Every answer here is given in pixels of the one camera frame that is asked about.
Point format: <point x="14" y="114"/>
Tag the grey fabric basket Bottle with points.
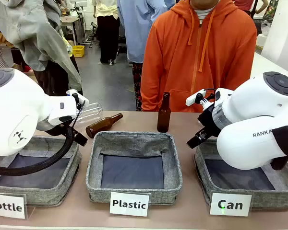
<point x="69" y="167"/>

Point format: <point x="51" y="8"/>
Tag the person in orange hoodie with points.
<point x="194" y="60"/>

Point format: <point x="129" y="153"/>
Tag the white background desk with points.
<point x="69" y="22"/>

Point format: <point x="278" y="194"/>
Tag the orange-sleeved right forearm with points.
<point x="148" y="93"/>

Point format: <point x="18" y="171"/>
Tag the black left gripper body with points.
<point x="57" y="129"/>

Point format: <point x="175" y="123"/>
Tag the person in light blue shirt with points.
<point x="136" y="31"/>

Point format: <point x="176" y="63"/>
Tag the yellow plastic crate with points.
<point x="78" y="50"/>

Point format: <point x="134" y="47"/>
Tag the white Plastic label sign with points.
<point x="129" y="204"/>

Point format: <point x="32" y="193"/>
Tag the white Can label sign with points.
<point x="230" y="204"/>

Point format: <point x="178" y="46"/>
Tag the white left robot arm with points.
<point x="14" y="107"/>

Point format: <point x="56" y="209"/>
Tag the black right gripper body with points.
<point x="210" y="122"/>

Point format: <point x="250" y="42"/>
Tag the white cylinder with glass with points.
<point x="264" y="33"/>

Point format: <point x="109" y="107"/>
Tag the grey fabric basket Plastic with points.
<point x="134" y="143"/>

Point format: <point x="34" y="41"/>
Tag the large clear plastic bottle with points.
<point x="92" y="112"/>

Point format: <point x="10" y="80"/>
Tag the white side table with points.
<point x="268" y="64"/>

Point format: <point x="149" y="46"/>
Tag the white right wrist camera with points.
<point x="194" y="97"/>

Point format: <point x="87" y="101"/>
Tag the black green-tipped right gripper finger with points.
<point x="202" y="134"/>
<point x="194" y="142"/>

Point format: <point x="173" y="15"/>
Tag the white Bottle label sign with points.
<point x="7" y="206"/>

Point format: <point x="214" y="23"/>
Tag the grey fabric basket Can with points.
<point x="264" y="196"/>

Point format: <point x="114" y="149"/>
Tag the brown glass beer bottle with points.
<point x="100" y="125"/>
<point x="163" y="117"/>

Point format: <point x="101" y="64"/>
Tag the person in cream shirt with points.
<point x="108" y="28"/>

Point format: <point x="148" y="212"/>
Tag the person in grey hoodie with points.
<point x="38" y="36"/>

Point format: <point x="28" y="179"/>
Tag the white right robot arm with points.
<point x="249" y="143"/>

